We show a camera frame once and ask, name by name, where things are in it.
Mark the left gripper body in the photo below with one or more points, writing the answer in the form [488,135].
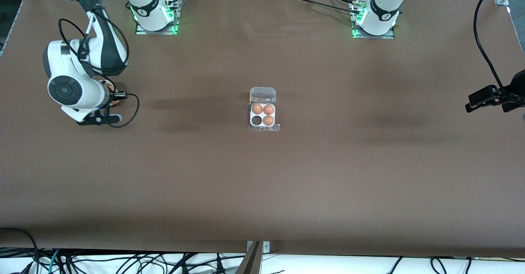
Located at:
[517,86]

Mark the brown egg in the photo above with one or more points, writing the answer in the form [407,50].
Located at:
[257,109]
[268,120]
[268,109]
[110,86]
[117,103]

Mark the clear plastic egg carton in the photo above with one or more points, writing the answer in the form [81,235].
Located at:
[262,93]

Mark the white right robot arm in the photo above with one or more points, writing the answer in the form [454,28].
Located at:
[74,89]

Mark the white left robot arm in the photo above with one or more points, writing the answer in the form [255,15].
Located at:
[381,7]

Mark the dark metal strut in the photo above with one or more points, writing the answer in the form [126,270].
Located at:
[250,261]

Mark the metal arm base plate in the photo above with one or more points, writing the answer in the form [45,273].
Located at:
[141,31]
[389,36]

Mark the small metal bracket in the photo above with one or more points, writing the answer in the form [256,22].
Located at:
[266,247]

